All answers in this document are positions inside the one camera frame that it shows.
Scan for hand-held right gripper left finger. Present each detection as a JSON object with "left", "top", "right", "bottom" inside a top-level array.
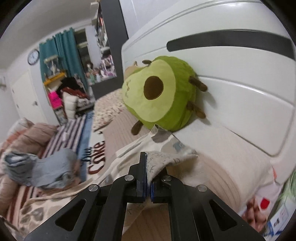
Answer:
[{"left": 23, "top": 152, "right": 148, "bottom": 241}]

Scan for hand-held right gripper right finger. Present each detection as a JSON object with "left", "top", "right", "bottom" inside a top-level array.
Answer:
[{"left": 150, "top": 168, "right": 266, "bottom": 241}]

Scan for white grey spotted pants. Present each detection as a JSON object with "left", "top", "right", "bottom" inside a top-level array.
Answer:
[{"left": 5, "top": 124, "right": 200, "bottom": 241}]

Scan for green avocado plush toy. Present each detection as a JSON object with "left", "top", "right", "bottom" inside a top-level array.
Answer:
[{"left": 122, "top": 56, "right": 208, "bottom": 136}]

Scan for floral pillow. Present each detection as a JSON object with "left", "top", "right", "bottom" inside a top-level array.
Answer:
[{"left": 92, "top": 89, "right": 126, "bottom": 132}]

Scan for plain blue folded cloth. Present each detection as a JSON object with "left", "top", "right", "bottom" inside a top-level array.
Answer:
[{"left": 31, "top": 148, "right": 81, "bottom": 189}]

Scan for striped printed blanket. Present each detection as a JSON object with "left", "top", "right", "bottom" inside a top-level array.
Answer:
[{"left": 0, "top": 111, "right": 107, "bottom": 232}]

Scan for white cushion pile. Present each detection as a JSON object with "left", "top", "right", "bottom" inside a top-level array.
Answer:
[{"left": 63, "top": 93, "right": 78, "bottom": 118}]

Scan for colourful printed cloth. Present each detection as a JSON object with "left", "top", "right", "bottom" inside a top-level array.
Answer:
[{"left": 240, "top": 170, "right": 296, "bottom": 235}]

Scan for bright pink box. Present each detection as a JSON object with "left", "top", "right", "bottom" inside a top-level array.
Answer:
[{"left": 48, "top": 91, "right": 63, "bottom": 109}]

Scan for dark red clothes pile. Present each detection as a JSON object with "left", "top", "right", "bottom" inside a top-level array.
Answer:
[{"left": 58, "top": 77, "right": 89, "bottom": 100}]

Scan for pile of clothes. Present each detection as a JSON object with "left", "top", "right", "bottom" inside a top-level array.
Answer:
[{"left": 0, "top": 118, "right": 59, "bottom": 209}]

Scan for blue frayed denim cloth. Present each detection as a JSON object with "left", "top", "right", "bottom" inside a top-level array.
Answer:
[{"left": 4, "top": 152, "right": 39, "bottom": 184}]

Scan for yellow box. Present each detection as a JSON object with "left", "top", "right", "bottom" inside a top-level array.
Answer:
[{"left": 44, "top": 72, "right": 67, "bottom": 86}]

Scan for white door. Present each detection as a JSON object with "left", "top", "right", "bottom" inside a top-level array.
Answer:
[{"left": 10, "top": 70, "right": 50, "bottom": 126}]

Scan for white bed headboard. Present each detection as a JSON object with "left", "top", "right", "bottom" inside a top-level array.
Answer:
[{"left": 121, "top": 0, "right": 296, "bottom": 158}]

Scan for teal curtain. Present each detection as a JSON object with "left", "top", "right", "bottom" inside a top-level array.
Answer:
[{"left": 39, "top": 28, "right": 89, "bottom": 93}]

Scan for dark shelf unit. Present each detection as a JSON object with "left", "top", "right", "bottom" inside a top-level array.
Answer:
[{"left": 91, "top": 0, "right": 129, "bottom": 100}]

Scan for round wall clock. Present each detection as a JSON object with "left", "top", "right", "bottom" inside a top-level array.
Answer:
[{"left": 28, "top": 49, "right": 40, "bottom": 65}]

